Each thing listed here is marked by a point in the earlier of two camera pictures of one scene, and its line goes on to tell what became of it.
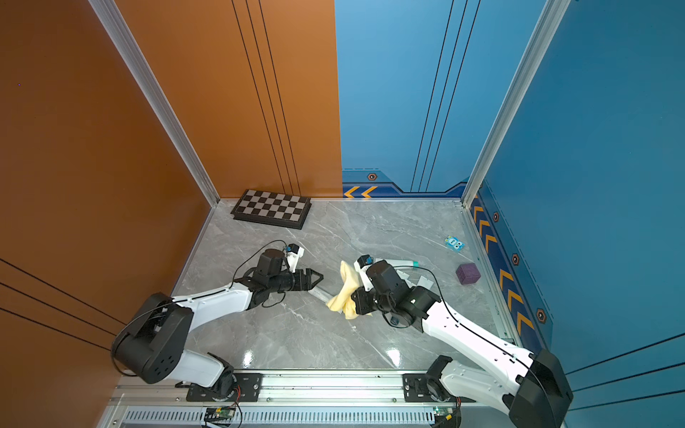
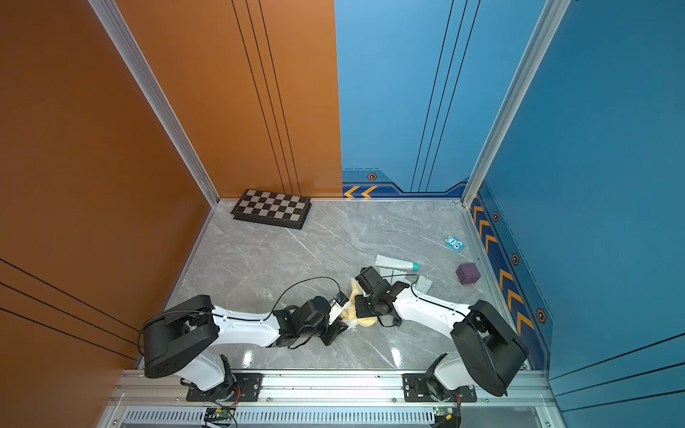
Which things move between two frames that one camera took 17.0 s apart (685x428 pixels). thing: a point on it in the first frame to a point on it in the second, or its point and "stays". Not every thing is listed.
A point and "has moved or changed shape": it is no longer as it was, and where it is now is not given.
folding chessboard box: [273, 209] stays
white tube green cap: [400, 262] stays
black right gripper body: [370, 300] stays
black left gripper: [307, 279] to [335, 331]
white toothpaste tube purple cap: [425, 282] stays
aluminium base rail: [376, 399] stays
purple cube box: [467, 273] stays
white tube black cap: [320, 294] to [335, 310]
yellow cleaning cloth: [342, 301] has moved or changed shape
